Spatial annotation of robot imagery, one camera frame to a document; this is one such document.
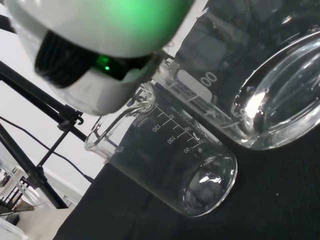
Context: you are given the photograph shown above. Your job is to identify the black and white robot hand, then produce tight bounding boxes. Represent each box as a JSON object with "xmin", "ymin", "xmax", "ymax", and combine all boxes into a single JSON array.
[{"xmin": 4, "ymin": 0, "xmax": 209, "ymax": 117}]

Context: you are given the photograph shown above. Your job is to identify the black tripod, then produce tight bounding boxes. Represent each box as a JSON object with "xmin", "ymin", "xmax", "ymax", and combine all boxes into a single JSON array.
[{"xmin": 0, "ymin": 14, "xmax": 95, "ymax": 210}]

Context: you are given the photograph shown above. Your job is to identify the black bench cloth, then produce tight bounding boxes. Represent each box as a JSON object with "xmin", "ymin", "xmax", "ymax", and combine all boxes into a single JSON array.
[{"xmin": 56, "ymin": 139, "xmax": 320, "ymax": 240}]

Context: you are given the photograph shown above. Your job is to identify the thin black cable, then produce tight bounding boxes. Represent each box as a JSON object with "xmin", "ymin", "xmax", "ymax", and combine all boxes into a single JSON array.
[{"xmin": 0, "ymin": 115, "xmax": 95, "ymax": 184}]

